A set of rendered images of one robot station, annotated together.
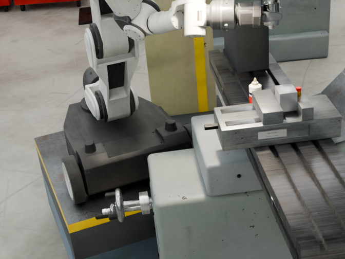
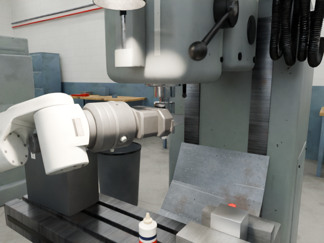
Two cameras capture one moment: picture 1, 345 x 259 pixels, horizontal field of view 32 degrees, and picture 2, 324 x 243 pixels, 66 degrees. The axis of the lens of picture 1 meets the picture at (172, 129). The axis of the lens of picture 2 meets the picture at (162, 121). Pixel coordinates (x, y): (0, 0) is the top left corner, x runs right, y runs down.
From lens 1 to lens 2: 1.46 m
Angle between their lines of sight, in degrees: 52
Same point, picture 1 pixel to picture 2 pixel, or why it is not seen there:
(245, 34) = not seen: hidden behind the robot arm
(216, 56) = (20, 207)
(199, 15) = (77, 126)
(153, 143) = not seen: outside the picture
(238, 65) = (70, 206)
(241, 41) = (72, 177)
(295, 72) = not seen: hidden behind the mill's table
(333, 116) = (278, 228)
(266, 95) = (203, 232)
